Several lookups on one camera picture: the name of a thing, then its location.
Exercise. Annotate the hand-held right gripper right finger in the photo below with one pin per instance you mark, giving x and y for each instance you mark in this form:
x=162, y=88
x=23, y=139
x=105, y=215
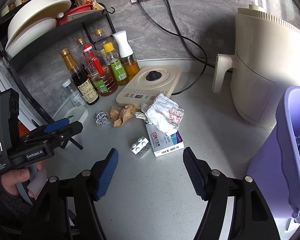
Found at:
x=193, y=175

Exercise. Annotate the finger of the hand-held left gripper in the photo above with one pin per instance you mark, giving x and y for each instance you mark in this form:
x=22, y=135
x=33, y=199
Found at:
x=70, y=130
x=55, y=126

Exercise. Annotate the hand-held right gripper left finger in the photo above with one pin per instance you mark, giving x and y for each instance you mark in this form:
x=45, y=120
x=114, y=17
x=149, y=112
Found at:
x=105, y=175

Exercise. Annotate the white blue medicine box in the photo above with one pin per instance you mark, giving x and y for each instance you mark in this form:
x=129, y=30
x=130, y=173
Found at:
x=165, y=145

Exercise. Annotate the silver pill blister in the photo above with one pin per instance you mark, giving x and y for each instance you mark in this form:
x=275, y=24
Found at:
x=145, y=153

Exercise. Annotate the white pill blister pack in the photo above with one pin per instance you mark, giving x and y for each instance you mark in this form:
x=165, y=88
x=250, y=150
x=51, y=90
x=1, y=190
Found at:
x=140, y=145

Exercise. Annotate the brown paper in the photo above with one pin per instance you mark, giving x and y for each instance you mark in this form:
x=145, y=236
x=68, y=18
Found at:
x=122, y=115

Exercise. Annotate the white plastic bag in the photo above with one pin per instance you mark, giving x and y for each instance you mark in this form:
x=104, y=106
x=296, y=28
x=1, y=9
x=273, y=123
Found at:
x=165, y=115

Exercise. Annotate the white tissue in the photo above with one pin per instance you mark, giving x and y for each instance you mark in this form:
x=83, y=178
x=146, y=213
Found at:
x=142, y=113

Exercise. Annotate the purple plastic bucket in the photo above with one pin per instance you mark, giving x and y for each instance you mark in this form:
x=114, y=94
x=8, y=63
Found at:
x=272, y=167

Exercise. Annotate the person's left forearm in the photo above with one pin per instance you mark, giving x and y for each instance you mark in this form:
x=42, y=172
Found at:
x=5, y=210

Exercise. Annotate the person's left hand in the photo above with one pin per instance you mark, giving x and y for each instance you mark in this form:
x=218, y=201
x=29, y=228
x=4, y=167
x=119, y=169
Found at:
x=15, y=180

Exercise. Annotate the white plastic tray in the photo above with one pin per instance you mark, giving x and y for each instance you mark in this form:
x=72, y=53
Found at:
x=77, y=112

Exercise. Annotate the steel wool ball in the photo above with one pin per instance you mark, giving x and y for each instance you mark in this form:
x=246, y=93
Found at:
x=101, y=118

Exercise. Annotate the small clear bottle white cap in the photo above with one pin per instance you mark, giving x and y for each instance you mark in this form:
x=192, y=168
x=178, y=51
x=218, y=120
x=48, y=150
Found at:
x=73, y=95

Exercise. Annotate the dark soy sauce bottle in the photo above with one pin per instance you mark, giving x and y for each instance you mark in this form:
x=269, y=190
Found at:
x=83, y=85

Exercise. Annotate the red label oil bottle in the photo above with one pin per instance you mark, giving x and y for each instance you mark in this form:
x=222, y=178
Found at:
x=100, y=77

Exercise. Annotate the green label bottle yellow cap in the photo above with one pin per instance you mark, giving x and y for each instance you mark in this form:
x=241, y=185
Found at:
x=118, y=71

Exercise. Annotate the gold cap clear bottle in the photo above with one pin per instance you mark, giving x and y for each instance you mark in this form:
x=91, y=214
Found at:
x=102, y=40
x=81, y=43

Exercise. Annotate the white plate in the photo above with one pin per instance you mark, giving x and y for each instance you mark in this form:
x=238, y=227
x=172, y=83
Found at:
x=32, y=33

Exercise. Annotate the black dish rack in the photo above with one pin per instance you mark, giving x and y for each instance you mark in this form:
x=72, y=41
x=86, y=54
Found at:
x=52, y=31

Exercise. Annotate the beige induction cooker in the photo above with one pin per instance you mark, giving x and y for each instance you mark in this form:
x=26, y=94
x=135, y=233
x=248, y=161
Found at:
x=160, y=85

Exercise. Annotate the white top oil sprayer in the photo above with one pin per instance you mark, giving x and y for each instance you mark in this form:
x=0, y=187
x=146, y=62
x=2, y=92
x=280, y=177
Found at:
x=125, y=47

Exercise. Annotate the large white bowl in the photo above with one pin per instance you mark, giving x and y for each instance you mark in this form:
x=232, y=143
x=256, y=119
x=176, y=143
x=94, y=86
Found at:
x=37, y=10

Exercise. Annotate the red bowl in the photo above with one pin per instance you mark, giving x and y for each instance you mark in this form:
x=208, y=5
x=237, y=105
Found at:
x=80, y=8

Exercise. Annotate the white air fryer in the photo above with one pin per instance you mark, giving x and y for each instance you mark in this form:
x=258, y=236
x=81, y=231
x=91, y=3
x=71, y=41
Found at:
x=260, y=67

